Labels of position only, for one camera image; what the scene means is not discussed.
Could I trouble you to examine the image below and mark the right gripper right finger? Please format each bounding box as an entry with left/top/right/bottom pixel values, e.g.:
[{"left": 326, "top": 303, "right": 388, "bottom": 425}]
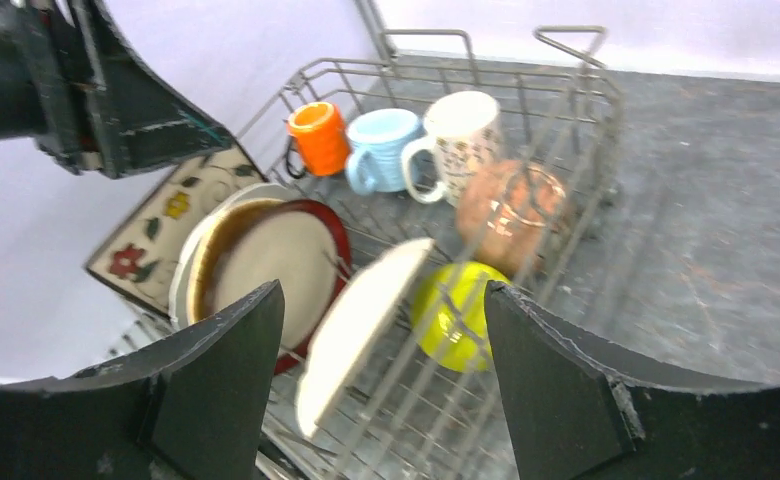
[{"left": 485, "top": 281, "right": 780, "bottom": 479}]

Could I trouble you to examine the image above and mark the lime green bowl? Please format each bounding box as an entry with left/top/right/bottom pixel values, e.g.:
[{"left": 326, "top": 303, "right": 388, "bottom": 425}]
[{"left": 410, "top": 262, "right": 509, "bottom": 372}]

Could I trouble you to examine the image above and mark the square floral plate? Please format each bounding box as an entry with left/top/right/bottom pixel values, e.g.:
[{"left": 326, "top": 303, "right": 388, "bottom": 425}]
[{"left": 86, "top": 145, "right": 265, "bottom": 317}]

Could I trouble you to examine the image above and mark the light blue mug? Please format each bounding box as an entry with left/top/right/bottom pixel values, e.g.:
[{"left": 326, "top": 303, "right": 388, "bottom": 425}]
[{"left": 345, "top": 108, "right": 424, "bottom": 195}]

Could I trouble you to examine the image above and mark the white floral mug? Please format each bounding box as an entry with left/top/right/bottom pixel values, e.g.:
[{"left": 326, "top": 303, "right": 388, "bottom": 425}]
[{"left": 401, "top": 90, "right": 504, "bottom": 206}]

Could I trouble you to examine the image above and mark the cream divided plate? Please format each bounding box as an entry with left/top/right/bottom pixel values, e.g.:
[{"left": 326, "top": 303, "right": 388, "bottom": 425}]
[{"left": 294, "top": 237, "right": 435, "bottom": 440}]

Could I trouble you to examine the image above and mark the beige brown-rimmed bowl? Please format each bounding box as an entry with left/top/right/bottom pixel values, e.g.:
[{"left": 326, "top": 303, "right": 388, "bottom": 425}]
[{"left": 456, "top": 159, "right": 575, "bottom": 277}]

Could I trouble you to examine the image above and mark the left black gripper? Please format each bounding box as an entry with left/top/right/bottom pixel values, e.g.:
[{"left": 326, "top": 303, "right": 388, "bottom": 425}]
[{"left": 0, "top": 1, "right": 235, "bottom": 179}]

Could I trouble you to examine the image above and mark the orange mug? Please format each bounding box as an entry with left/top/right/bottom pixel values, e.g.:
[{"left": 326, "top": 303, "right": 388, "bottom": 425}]
[{"left": 284, "top": 101, "right": 351, "bottom": 179}]

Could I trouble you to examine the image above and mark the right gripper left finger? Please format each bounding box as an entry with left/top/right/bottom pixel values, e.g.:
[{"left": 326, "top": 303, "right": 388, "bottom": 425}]
[{"left": 0, "top": 281, "right": 285, "bottom": 479}]

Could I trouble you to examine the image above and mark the grey wire dish rack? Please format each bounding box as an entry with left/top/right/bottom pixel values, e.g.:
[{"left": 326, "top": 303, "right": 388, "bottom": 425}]
[{"left": 88, "top": 26, "right": 622, "bottom": 479}]

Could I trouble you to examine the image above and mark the plain white plate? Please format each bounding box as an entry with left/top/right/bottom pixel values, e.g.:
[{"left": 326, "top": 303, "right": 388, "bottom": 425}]
[{"left": 169, "top": 182, "right": 300, "bottom": 330}]

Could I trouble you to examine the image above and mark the red-rimmed beige plate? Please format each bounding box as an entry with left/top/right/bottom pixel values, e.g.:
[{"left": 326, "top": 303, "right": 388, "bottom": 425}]
[{"left": 209, "top": 199, "right": 352, "bottom": 374}]

